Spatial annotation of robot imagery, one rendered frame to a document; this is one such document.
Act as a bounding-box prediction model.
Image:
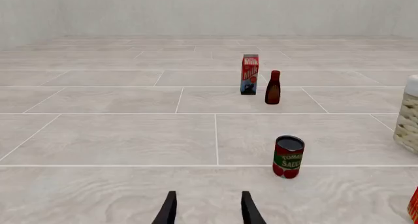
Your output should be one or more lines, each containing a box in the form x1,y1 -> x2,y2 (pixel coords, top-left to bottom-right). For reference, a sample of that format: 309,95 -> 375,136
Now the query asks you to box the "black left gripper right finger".
241,191 -> 267,224

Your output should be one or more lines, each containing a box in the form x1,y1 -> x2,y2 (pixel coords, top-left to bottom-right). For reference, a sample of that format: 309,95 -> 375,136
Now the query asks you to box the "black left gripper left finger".
151,191 -> 178,224

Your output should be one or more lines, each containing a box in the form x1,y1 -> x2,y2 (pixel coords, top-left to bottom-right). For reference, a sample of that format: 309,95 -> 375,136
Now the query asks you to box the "red tomato sauce tin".
272,135 -> 306,180

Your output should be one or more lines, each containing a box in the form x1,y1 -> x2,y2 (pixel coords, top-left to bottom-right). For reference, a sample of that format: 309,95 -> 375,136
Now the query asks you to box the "dark red sauce bottle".
265,69 -> 281,105

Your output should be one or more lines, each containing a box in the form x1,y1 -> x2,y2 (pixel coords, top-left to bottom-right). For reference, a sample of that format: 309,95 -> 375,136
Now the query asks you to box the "white woven basket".
393,74 -> 418,154

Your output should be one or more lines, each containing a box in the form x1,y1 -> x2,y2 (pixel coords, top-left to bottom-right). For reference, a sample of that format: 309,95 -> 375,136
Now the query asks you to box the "red milk carton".
240,54 -> 260,96

